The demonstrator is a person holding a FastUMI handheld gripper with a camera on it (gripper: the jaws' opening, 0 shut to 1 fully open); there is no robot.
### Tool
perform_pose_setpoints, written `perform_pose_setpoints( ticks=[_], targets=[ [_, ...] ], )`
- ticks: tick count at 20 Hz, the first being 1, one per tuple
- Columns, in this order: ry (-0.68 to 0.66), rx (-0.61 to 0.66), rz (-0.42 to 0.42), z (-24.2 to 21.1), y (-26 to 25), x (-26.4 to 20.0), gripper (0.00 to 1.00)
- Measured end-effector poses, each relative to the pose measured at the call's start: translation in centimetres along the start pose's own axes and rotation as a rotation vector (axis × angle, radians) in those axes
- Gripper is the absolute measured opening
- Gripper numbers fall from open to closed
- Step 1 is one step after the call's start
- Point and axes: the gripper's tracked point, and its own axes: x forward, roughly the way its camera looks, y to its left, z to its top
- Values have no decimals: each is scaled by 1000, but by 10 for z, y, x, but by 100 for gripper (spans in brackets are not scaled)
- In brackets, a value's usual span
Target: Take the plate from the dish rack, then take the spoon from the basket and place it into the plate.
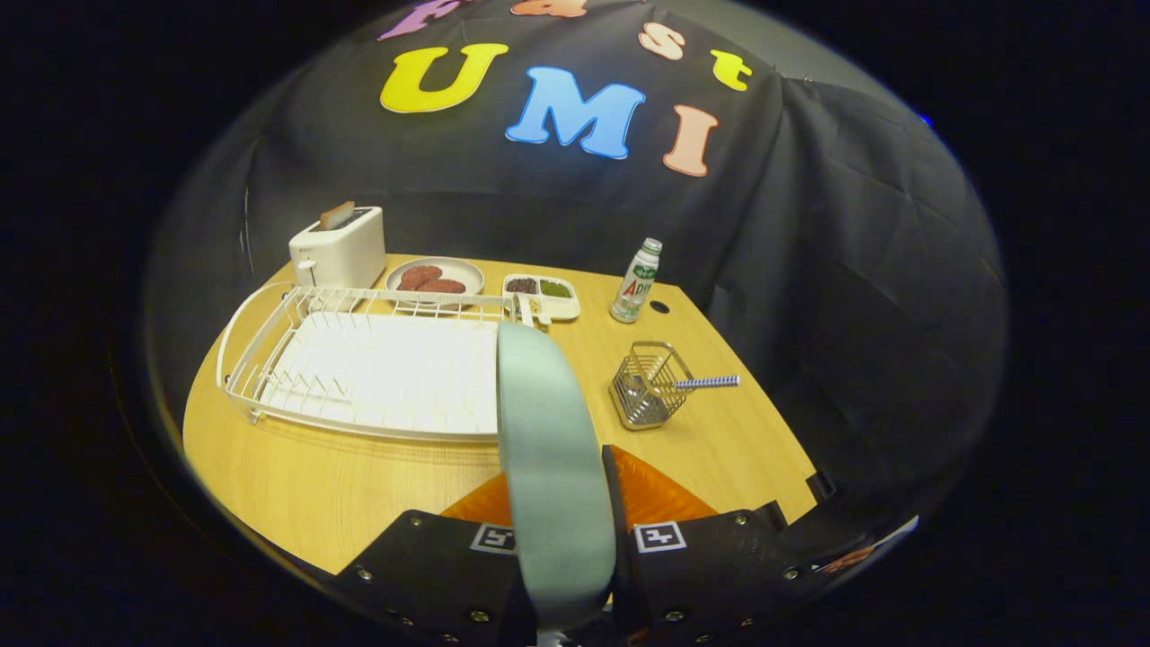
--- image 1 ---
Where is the white green-label drink bottle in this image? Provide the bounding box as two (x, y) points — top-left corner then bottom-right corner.
(610, 237), (664, 324)

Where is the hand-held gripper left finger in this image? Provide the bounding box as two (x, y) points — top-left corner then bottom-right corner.
(332, 472), (540, 647)

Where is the white divided bean dish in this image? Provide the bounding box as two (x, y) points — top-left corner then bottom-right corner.
(501, 273), (581, 323)

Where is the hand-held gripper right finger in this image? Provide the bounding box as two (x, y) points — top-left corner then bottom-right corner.
(600, 445), (820, 643)

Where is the white drip tray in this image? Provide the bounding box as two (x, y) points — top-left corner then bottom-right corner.
(261, 310), (500, 437)

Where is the white toaster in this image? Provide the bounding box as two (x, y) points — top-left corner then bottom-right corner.
(288, 206), (387, 290)

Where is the white wire dish rack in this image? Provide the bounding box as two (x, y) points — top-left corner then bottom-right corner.
(216, 283), (553, 443)

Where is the pale green plate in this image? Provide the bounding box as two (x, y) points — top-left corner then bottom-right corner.
(497, 322), (618, 630)

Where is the round plate with meat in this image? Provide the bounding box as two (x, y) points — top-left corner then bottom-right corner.
(385, 256), (486, 311)

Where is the metal wire basket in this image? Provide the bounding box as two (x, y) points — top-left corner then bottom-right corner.
(609, 341), (695, 431)

